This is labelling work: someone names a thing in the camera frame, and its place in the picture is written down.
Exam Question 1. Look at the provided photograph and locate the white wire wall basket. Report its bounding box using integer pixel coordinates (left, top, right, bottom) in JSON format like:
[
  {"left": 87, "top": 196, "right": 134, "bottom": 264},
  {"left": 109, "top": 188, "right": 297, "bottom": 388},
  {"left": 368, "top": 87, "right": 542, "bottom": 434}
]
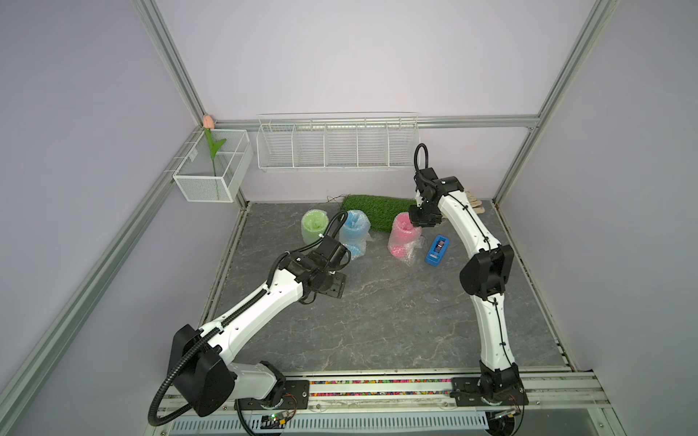
[{"left": 256, "top": 112, "right": 420, "bottom": 173}]

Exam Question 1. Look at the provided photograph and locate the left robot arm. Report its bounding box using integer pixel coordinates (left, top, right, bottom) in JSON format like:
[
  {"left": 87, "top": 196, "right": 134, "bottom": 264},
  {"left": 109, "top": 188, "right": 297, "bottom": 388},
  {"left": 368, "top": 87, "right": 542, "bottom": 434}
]
[{"left": 147, "top": 211, "right": 352, "bottom": 427}]

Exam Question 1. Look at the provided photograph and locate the white mesh corner basket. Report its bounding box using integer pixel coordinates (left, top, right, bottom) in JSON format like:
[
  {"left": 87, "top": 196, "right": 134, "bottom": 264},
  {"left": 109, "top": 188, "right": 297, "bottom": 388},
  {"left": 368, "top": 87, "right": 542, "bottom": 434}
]
[{"left": 173, "top": 128, "right": 254, "bottom": 203}]

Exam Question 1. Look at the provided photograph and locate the artificial tulip flower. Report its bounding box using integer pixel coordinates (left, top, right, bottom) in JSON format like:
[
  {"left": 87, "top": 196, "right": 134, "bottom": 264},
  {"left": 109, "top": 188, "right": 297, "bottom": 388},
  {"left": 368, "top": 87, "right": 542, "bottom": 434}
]
[{"left": 202, "top": 114, "right": 226, "bottom": 176}]

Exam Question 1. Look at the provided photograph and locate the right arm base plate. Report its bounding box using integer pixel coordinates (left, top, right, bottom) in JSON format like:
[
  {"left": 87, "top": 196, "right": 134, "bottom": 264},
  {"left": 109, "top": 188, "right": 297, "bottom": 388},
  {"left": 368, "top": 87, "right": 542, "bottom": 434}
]
[{"left": 449, "top": 377, "right": 529, "bottom": 407}]

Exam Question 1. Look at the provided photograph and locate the green plastic wine glass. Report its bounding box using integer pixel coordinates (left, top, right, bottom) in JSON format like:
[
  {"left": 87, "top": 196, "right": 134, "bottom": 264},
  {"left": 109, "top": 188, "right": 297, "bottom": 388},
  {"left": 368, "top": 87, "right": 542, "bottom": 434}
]
[{"left": 302, "top": 210, "right": 331, "bottom": 245}]

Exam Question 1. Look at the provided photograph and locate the beige work glove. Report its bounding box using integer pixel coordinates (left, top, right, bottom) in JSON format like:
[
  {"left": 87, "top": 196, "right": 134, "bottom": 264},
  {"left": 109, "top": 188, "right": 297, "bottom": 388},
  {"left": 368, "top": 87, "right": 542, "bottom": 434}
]
[{"left": 465, "top": 192, "right": 485, "bottom": 214}]

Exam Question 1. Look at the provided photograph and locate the aluminium front rail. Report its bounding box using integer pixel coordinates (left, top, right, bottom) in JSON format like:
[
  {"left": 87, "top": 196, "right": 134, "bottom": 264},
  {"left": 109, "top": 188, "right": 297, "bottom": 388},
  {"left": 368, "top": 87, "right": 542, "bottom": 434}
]
[{"left": 146, "top": 371, "right": 614, "bottom": 415}]

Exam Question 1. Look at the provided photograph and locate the pink plastic wine glass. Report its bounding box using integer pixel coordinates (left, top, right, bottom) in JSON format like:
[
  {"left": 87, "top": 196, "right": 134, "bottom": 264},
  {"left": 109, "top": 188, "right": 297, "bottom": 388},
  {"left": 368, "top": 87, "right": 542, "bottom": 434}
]
[{"left": 388, "top": 212, "right": 422, "bottom": 259}]

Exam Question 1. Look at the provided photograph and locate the green artificial grass mat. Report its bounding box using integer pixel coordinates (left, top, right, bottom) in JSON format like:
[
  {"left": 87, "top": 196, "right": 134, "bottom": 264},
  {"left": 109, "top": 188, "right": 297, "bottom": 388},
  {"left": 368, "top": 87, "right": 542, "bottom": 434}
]
[{"left": 341, "top": 194, "right": 416, "bottom": 233}]

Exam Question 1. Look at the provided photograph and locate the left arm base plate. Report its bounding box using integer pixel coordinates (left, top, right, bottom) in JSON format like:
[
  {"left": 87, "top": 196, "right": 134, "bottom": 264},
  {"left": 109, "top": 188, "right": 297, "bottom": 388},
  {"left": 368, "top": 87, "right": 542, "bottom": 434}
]
[{"left": 239, "top": 379, "right": 310, "bottom": 412}]

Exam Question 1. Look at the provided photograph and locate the white vent grille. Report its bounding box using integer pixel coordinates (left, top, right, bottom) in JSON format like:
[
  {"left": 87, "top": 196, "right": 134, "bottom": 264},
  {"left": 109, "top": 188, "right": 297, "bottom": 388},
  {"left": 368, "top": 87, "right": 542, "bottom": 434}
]
[{"left": 165, "top": 411, "right": 489, "bottom": 435}]

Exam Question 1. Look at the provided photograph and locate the bubble wrap sheet stack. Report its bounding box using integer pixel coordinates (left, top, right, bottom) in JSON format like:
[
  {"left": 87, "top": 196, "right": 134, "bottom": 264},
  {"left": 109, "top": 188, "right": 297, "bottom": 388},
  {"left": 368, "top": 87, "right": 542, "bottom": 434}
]
[{"left": 387, "top": 212, "right": 425, "bottom": 266}]

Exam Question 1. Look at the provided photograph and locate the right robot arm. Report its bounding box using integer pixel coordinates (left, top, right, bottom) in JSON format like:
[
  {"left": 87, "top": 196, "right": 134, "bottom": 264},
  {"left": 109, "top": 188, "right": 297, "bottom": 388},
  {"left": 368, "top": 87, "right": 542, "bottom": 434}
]
[{"left": 409, "top": 144, "right": 528, "bottom": 407}]

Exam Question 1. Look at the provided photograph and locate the blue tape dispenser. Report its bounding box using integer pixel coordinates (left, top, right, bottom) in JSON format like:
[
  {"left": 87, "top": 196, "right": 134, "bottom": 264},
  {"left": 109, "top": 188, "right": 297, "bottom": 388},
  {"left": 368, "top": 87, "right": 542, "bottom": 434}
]
[{"left": 425, "top": 235, "right": 450, "bottom": 267}]

